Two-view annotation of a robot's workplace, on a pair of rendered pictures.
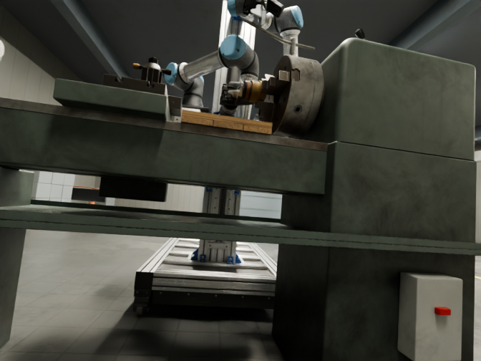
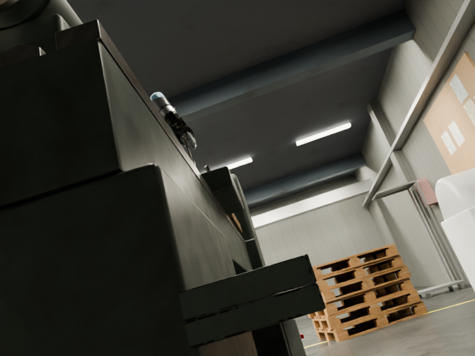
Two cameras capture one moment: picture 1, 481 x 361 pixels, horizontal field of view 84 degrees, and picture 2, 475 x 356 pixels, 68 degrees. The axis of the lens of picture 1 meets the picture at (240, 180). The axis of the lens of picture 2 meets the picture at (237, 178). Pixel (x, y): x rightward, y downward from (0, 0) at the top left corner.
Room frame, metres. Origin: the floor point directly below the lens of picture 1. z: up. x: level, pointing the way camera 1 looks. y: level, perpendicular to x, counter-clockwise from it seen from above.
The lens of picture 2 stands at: (0.49, 1.43, 0.53)
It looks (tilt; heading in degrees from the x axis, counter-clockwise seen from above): 21 degrees up; 283
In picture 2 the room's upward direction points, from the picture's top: 17 degrees counter-clockwise
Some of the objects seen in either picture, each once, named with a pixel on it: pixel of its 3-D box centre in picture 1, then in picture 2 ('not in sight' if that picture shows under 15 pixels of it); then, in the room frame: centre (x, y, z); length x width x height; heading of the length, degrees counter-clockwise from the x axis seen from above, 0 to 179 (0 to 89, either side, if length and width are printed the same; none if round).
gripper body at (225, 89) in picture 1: (230, 97); not in sight; (1.15, 0.07, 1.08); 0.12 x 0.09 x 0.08; 10
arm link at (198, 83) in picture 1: (193, 85); not in sight; (1.63, 0.35, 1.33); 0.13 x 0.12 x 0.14; 146
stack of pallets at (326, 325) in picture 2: not in sight; (355, 292); (0.58, -3.33, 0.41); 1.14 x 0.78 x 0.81; 24
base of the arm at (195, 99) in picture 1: (192, 104); not in sight; (1.64, 0.34, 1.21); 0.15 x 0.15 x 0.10
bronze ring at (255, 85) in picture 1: (253, 92); not in sight; (1.06, -0.02, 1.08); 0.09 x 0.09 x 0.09; 11
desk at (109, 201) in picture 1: (85, 200); not in sight; (6.80, 3.83, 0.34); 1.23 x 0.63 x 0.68; 96
